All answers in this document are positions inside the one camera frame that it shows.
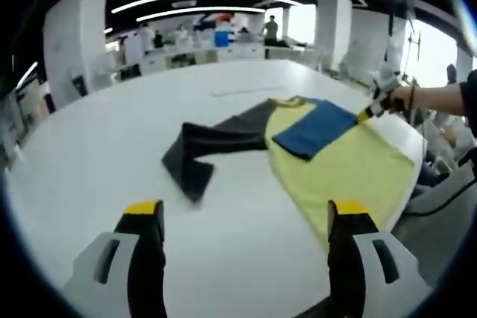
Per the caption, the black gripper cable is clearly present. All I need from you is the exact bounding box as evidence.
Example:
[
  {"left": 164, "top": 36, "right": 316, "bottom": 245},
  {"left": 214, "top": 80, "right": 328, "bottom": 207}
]
[{"left": 404, "top": 179, "right": 477, "bottom": 217}]

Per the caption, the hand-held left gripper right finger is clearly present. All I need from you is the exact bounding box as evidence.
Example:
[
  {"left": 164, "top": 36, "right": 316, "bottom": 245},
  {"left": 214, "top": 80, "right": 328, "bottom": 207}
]
[{"left": 326, "top": 198, "right": 433, "bottom": 318}]

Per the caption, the wide white pillar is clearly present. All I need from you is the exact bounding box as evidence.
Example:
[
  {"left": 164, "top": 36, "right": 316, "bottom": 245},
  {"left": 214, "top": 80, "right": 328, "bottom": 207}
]
[{"left": 42, "top": 0, "right": 107, "bottom": 101}]

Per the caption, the white cabinet row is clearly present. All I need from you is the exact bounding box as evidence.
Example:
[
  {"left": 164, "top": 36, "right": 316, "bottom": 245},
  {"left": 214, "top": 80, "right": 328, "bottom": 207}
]
[{"left": 141, "top": 44, "right": 265, "bottom": 73}]

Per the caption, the yellow blue grey garment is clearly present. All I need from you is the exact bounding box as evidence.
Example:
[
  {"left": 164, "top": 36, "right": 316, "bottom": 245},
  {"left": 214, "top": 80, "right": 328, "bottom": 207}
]
[{"left": 161, "top": 96, "right": 417, "bottom": 255}]

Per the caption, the black tripod stand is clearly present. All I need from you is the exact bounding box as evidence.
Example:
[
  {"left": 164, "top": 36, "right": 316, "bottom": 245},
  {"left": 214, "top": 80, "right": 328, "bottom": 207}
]
[{"left": 408, "top": 29, "right": 422, "bottom": 84}]

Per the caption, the person's black printed shirt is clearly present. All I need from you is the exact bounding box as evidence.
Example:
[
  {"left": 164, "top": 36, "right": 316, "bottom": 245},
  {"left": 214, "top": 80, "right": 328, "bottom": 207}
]
[{"left": 460, "top": 70, "right": 477, "bottom": 131}]

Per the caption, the narrow white pillar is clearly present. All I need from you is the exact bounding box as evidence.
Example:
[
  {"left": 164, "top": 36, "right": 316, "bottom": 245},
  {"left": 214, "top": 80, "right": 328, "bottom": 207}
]
[{"left": 316, "top": 0, "right": 353, "bottom": 71}]

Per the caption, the blue storage box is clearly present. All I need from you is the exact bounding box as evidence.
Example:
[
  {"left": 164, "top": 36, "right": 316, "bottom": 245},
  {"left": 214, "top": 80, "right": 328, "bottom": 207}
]
[{"left": 214, "top": 29, "right": 230, "bottom": 48}]

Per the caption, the black trapezoid bin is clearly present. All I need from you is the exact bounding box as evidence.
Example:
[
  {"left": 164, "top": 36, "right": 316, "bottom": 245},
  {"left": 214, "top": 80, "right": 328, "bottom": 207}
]
[{"left": 72, "top": 75, "right": 89, "bottom": 95}]

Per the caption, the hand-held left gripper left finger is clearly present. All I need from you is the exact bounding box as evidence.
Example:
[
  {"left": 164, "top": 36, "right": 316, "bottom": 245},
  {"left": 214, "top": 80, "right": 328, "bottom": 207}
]
[{"left": 61, "top": 198, "right": 168, "bottom": 318}]

